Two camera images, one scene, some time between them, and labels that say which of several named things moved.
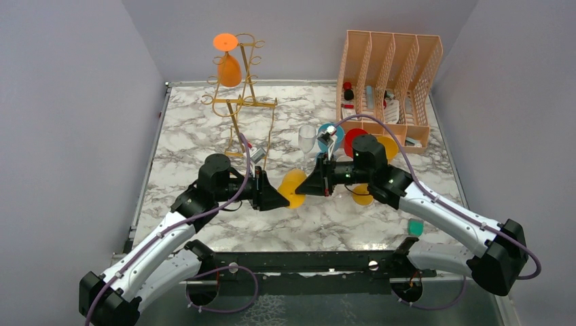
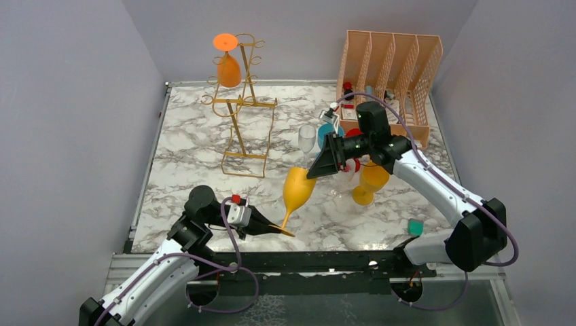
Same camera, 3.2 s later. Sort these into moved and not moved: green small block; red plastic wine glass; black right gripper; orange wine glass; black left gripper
Moved: black left gripper; black right gripper
Not moved: red plastic wine glass; orange wine glass; green small block
